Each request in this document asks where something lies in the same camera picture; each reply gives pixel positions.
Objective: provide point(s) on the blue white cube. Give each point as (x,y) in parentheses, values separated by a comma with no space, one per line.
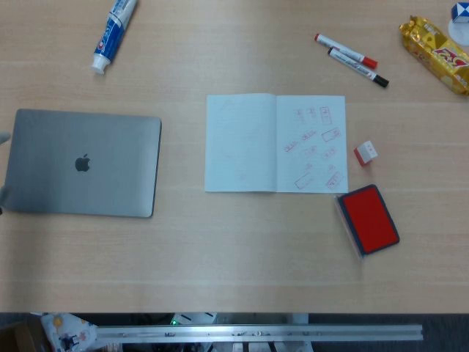
(461,12)

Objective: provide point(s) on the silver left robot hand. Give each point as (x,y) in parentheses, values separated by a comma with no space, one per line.
(3,137)

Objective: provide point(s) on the red ink pad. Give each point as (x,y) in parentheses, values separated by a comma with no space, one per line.
(370,220)

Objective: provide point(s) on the black cap whiteboard marker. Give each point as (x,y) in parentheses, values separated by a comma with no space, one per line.
(361,69)

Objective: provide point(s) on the open white lined notebook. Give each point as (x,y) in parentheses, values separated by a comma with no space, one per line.
(238,146)

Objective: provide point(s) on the aluminium rail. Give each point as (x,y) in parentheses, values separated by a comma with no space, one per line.
(256,331)

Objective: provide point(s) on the printed white plastic bag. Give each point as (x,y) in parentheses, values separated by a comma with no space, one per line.
(66,330)

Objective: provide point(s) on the grey closed laptop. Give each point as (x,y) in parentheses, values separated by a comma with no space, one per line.
(84,183)

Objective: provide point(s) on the small red white stamp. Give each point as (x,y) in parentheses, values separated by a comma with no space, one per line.
(366,152)

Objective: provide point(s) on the white round disc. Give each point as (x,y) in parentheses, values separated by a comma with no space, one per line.
(459,33)

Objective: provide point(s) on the red cap whiteboard marker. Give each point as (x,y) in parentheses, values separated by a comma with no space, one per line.
(344,49)

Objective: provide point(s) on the brown cardboard box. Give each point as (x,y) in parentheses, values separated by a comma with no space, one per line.
(18,337)

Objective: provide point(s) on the blue white toothpaste tube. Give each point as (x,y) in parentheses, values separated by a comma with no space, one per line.
(111,33)

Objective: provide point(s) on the gold snack packet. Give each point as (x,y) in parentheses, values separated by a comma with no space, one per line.
(436,51)

